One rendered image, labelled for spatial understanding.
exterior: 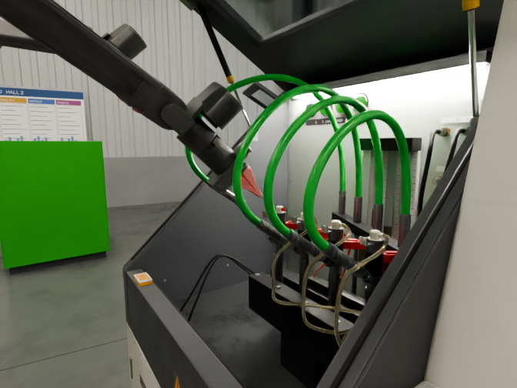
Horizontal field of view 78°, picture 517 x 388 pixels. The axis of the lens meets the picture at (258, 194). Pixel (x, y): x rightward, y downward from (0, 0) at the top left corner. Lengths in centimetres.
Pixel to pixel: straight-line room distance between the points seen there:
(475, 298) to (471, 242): 6
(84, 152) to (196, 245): 298
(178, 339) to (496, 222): 49
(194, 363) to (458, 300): 37
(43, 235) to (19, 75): 393
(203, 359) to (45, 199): 340
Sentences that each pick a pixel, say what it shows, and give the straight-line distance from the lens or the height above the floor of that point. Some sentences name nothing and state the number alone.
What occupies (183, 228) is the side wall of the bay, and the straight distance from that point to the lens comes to 94.
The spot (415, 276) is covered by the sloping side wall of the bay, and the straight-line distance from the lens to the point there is 43.
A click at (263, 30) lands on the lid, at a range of 99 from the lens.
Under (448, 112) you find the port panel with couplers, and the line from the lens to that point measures 78.
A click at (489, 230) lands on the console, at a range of 47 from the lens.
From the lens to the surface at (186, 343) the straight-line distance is 60.
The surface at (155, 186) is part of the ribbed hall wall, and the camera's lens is 718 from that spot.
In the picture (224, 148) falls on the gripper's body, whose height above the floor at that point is 127.
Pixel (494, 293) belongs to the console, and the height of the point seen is 111.
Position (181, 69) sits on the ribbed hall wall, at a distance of 746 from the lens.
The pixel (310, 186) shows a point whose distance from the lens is 41.
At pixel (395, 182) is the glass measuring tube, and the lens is 82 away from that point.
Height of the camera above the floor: 128
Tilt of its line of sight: 9 degrees down
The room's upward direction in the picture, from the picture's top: straight up
